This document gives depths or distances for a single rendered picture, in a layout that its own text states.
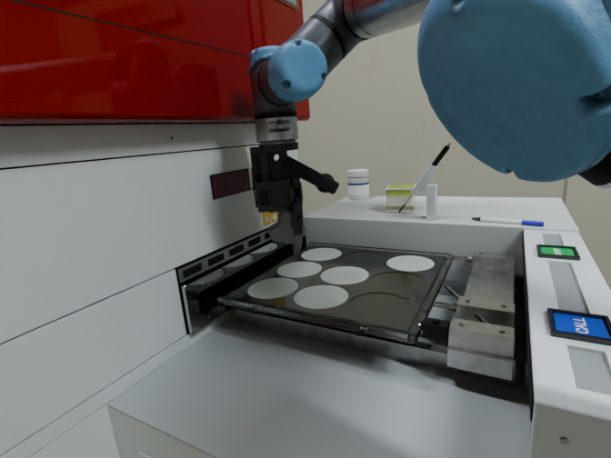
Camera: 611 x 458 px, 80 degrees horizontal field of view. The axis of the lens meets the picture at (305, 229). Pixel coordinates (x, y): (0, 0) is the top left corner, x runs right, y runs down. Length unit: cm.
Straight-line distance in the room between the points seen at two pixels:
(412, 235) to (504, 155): 69
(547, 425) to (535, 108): 27
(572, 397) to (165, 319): 56
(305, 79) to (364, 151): 199
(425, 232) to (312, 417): 52
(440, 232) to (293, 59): 54
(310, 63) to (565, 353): 44
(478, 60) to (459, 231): 70
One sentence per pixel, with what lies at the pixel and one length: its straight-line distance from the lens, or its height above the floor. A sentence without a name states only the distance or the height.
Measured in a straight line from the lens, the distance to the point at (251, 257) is 81.
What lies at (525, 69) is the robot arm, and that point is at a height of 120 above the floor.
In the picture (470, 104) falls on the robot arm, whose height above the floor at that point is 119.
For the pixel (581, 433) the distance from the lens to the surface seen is 39.
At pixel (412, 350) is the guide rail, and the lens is 63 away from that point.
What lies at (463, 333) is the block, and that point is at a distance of 56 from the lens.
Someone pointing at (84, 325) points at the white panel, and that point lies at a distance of 60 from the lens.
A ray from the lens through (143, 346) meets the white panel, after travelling 67.
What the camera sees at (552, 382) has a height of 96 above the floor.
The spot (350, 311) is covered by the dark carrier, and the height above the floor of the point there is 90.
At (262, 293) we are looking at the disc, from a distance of 71.
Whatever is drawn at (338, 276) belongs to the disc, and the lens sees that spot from 75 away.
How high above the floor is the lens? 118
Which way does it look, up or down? 14 degrees down
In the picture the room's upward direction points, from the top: 4 degrees counter-clockwise
